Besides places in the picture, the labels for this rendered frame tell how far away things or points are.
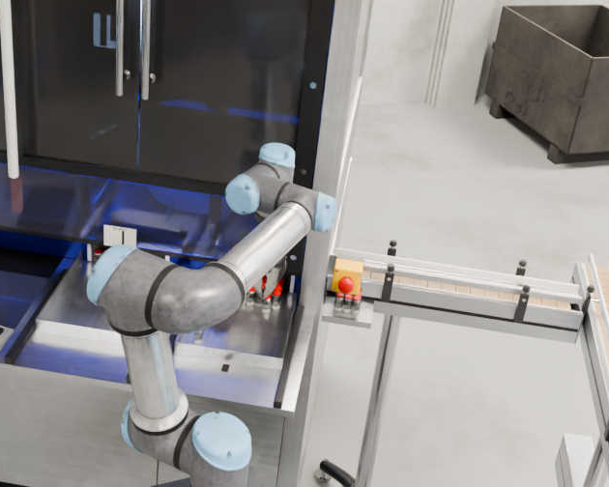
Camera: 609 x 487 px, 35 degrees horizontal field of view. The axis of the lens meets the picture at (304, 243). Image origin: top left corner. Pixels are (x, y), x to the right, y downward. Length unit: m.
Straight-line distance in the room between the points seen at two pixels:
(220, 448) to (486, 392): 2.09
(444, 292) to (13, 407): 1.29
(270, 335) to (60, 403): 0.75
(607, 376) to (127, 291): 1.27
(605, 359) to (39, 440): 1.62
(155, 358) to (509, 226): 3.48
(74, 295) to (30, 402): 0.50
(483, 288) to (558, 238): 2.48
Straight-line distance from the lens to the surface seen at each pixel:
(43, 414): 2.96
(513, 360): 4.08
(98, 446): 2.98
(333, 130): 2.29
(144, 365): 1.81
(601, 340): 2.59
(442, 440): 3.60
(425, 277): 2.61
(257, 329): 2.45
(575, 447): 2.84
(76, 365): 2.32
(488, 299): 2.63
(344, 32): 2.21
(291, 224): 1.83
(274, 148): 2.04
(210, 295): 1.63
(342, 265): 2.47
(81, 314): 2.49
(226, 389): 2.26
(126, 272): 1.66
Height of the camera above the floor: 2.29
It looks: 30 degrees down
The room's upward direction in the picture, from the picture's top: 7 degrees clockwise
